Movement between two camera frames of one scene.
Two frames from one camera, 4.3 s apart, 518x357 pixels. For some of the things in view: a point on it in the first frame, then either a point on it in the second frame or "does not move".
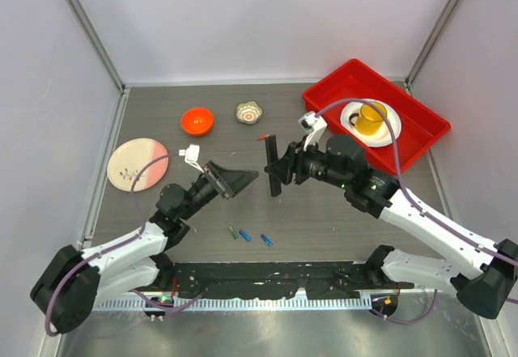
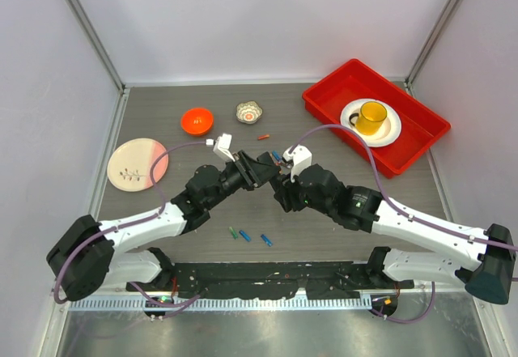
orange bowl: [197, 121] does not move
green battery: [233, 233] does not move
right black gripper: [291, 163] → [286, 194]
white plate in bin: [381, 138] does not move
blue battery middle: [245, 235] does not move
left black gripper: [230, 182] → [254, 174]
